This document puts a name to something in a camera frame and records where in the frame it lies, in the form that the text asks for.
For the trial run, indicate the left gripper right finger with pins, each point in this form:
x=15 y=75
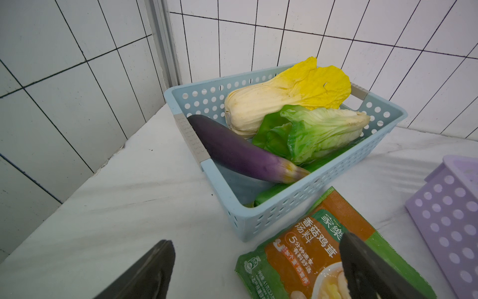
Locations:
x=369 y=276

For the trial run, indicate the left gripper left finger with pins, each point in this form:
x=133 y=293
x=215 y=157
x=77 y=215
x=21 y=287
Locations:
x=147 y=278

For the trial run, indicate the purple plastic basket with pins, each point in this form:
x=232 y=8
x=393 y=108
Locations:
x=445 y=211

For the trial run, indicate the blue plastic basket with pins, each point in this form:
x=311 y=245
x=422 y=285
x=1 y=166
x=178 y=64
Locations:
x=235 y=191

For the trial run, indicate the green soup mix packet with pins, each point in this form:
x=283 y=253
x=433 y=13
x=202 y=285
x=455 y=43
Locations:
x=303 y=261

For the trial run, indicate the green lettuce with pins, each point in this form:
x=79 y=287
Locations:
x=303 y=136

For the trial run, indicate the purple eggplant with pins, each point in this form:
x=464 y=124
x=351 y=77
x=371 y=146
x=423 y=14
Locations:
x=235 y=153

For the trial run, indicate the yellow napa cabbage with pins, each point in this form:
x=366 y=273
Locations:
x=304 y=84

